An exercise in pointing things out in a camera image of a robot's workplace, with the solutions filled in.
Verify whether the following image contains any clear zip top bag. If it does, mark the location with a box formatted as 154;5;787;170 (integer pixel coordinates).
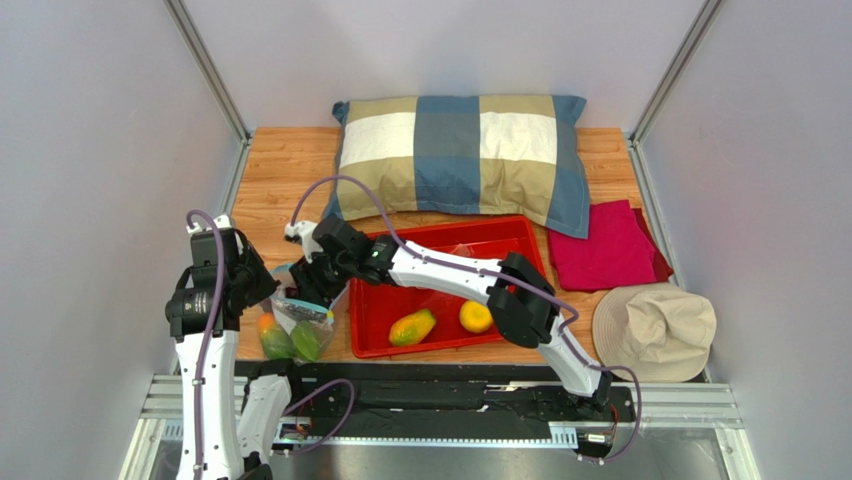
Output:
256;263;349;364

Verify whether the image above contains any yellow green fake mango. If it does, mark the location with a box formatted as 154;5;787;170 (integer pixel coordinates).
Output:
388;309;436;347

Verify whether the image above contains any yellow fake lemon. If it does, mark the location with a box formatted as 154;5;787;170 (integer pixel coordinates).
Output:
458;300;494;334

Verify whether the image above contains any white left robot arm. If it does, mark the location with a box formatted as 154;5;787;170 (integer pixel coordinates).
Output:
165;217;293;479

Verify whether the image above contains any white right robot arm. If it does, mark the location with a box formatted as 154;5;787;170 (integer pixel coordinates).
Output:
285;216;612;409

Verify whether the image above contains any green fake lime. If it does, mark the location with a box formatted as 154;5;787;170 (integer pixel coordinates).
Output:
290;322;322;362

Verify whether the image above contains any red plastic tray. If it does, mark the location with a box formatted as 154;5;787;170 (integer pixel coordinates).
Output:
349;215;545;359

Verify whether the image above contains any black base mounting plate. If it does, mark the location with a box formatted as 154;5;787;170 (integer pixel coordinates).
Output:
219;359;637;441

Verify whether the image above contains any checkered blue beige pillow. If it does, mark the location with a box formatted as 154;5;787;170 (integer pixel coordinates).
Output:
325;95;591;239

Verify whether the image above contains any magenta folded cloth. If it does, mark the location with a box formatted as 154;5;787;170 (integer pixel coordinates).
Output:
547;200;657;292

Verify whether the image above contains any dark red cloth underneath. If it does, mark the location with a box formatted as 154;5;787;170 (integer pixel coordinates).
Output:
632;208;674;282

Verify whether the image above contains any beige bucket hat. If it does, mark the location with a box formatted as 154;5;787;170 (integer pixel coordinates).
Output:
592;283;717;383

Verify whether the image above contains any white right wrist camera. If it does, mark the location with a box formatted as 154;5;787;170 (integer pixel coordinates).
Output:
285;220;323;263

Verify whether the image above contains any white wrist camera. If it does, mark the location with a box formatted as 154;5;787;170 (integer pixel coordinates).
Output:
285;220;323;263
186;212;236;236

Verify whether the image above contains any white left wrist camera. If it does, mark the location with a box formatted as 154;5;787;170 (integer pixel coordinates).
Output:
186;212;236;236

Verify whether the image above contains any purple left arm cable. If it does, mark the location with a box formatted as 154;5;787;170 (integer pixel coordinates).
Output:
184;209;228;480

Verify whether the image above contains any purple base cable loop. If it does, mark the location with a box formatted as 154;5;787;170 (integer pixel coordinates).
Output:
279;379;357;457

